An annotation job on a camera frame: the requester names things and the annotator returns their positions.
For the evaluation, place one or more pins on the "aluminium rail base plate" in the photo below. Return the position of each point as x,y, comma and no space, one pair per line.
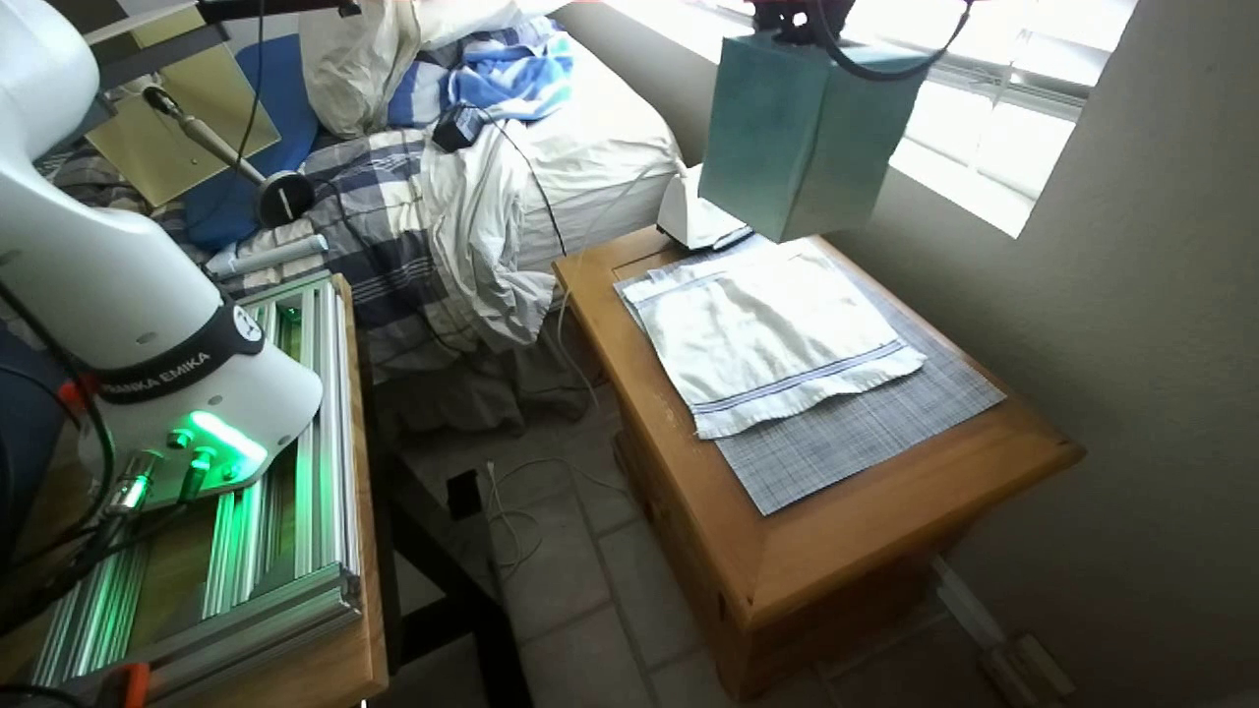
280,525

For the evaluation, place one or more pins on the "white clothes iron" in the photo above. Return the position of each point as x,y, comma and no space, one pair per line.
690,220

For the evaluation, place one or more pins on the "wooden nightstand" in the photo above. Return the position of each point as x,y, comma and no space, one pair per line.
839,537

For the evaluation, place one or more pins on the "teal tissue box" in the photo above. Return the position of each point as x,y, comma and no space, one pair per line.
808,140

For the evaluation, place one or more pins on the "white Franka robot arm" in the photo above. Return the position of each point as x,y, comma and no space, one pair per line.
104,262

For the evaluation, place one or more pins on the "crumpled white sheet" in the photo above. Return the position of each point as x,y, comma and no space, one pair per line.
479,248

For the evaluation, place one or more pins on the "white towel with blue stripes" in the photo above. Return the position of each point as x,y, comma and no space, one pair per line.
769,330

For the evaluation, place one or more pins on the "white pillow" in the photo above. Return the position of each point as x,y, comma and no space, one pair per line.
360,64

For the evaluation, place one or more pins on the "blue plaid duvet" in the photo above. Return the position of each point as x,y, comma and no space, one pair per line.
380,248

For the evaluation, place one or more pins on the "black table frame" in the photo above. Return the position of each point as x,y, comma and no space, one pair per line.
457,617

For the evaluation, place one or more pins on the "blue yellow blanket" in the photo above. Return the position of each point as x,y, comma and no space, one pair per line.
170,142

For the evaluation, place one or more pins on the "black desk lamp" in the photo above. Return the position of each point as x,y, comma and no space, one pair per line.
280,200

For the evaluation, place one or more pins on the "blue white striped cloth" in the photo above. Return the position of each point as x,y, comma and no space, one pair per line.
507,73

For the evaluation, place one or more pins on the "white grey striped towel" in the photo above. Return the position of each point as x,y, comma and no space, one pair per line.
869,433

